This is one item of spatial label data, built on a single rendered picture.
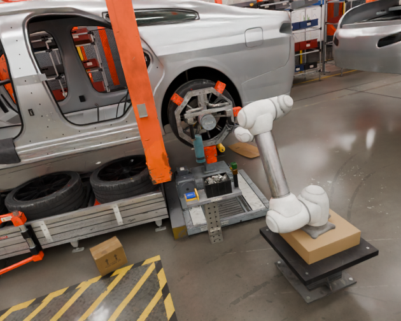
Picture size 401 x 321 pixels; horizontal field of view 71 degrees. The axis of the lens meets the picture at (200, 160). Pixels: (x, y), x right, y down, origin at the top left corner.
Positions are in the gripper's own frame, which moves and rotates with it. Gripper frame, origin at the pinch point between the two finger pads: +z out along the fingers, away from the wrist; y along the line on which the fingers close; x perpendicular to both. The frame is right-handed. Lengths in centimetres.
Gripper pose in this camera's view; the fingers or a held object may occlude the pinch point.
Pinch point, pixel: (230, 123)
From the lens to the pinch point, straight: 248.0
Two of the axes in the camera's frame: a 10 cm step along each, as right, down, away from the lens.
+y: 9.7, -2.2, 1.2
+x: -1.5, -9.0, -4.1
